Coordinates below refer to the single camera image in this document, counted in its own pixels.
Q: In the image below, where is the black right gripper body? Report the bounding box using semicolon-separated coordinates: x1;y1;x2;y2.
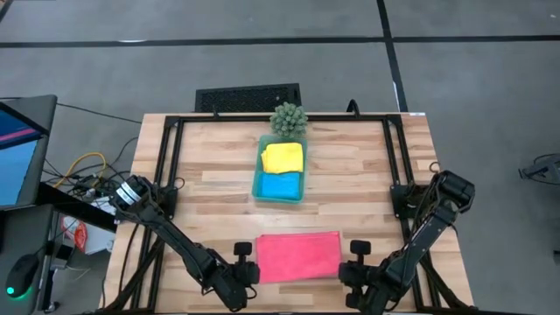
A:
338;259;397;314

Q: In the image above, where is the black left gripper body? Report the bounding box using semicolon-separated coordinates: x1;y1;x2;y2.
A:
208;261;263;313

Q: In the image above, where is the pink microfiber towel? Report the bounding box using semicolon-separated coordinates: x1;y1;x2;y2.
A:
255;230;344;285

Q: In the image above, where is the blue microfiber towel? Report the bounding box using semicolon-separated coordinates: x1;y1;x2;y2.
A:
260;171;303;201

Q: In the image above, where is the yellow microfiber towel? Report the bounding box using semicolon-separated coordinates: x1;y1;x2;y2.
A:
260;141;305;175

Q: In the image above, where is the teal plastic bin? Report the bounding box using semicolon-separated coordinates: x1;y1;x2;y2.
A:
251;134;309;206

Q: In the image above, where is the small green artificial plant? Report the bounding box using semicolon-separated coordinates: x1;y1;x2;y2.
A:
269;101;310;139

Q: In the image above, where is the black perforated computer case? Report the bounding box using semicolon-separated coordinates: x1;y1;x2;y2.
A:
194;82;304;115

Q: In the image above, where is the white and red bag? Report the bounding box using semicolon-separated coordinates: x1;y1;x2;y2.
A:
60;213;118;256

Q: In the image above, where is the dark side desk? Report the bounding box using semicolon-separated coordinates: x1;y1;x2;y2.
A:
0;181;120;315

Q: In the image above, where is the black computer mouse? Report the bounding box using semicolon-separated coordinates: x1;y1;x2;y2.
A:
3;253;41;301

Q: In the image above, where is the computer monitor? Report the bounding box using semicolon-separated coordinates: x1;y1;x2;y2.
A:
0;94;59;212

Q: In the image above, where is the black cable bundle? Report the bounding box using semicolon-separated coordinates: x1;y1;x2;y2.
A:
42;135;142;199

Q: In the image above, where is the yellow cable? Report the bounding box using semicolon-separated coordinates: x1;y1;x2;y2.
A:
53;151;107;190

